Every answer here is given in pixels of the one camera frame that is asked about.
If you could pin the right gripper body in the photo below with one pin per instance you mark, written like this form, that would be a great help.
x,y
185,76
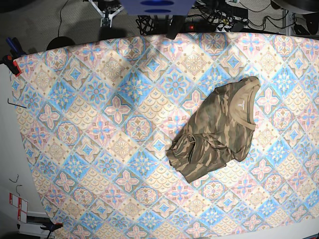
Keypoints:
x,y
107,9

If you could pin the camouflage T-shirt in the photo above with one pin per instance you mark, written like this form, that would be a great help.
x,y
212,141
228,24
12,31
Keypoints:
x,y
219,131

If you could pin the white power strip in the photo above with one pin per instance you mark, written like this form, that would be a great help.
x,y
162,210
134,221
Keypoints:
x,y
203,27

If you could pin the red black clamp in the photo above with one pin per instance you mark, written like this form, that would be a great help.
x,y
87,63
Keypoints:
x,y
16,51

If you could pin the patterned tile tablecloth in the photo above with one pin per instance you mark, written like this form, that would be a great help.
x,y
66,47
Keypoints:
x,y
97,119

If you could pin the red white label card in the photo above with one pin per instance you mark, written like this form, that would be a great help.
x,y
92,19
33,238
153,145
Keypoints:
x,y
21,205

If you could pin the blue orange clamp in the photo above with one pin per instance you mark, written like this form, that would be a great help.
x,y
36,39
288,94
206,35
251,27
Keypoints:
x,y
49,226

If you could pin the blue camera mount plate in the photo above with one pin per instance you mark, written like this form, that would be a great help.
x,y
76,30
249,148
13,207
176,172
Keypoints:
x,y
157,7

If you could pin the black support post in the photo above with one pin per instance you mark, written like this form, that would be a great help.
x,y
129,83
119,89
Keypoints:
x,y
176,24

